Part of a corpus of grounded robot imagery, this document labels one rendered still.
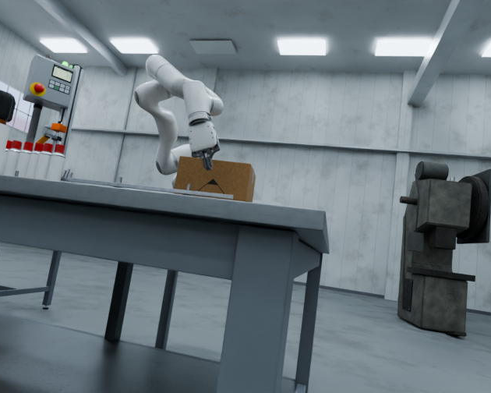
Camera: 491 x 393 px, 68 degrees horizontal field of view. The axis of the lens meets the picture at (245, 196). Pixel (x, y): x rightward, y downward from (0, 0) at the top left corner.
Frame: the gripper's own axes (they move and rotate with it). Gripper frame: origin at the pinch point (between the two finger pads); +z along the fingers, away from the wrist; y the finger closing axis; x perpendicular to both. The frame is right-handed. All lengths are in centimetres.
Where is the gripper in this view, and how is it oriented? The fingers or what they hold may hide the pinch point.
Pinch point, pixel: (207, 164)
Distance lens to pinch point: 131.3
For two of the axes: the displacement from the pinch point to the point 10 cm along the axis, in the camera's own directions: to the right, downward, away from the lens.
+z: 2.0, 9.6, -2.1
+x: -2.3, -1.7, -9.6
